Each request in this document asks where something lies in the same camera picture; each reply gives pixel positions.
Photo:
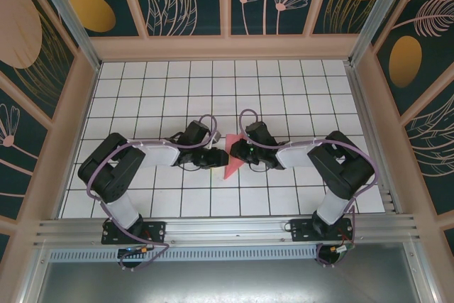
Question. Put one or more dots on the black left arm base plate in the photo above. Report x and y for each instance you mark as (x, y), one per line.
(156, 232)

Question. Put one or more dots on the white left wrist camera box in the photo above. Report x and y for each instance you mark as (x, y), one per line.
(217, 138)

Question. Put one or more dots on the grey metal sheet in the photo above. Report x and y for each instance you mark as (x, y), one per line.
(227, 285)

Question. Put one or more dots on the aluminium mounting rail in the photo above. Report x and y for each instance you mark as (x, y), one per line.
(227, 230)

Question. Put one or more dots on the pink paper sheet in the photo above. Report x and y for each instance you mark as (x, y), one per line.
(232, 170)

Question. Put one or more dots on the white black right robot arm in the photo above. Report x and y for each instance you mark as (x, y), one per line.
(344, 171)

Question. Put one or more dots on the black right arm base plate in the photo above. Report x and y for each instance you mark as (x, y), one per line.
(301, 232)

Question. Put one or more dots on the aluminium side rail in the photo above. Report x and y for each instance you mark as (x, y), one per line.
(368, 122)

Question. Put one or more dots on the small circuit board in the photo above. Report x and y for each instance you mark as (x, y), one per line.
(342, 249)
(136, 250)

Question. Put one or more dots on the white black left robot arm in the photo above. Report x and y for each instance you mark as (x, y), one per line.
(106, 171)

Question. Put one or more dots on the aluminium frame post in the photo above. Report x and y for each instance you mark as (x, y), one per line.
(69, 15)
(382, 15)

